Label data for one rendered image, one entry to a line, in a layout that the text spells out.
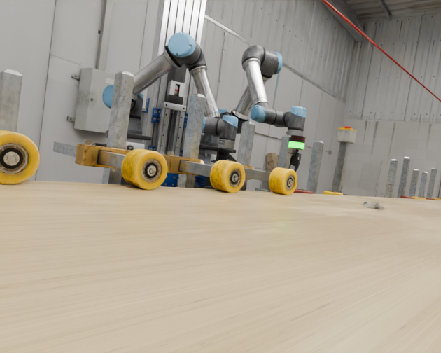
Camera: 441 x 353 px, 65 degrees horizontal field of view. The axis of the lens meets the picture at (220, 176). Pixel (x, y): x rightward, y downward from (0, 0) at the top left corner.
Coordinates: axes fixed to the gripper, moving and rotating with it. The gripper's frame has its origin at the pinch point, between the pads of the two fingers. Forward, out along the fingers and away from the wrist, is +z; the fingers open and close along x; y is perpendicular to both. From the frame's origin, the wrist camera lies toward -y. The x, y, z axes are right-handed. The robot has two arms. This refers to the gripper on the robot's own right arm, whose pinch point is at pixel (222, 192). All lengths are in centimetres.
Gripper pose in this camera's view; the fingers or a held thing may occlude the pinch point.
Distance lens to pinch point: 160.4
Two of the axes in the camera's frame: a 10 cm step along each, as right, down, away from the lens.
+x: -7.0, -0.6, -7.1
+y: -6.9, -1.6, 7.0
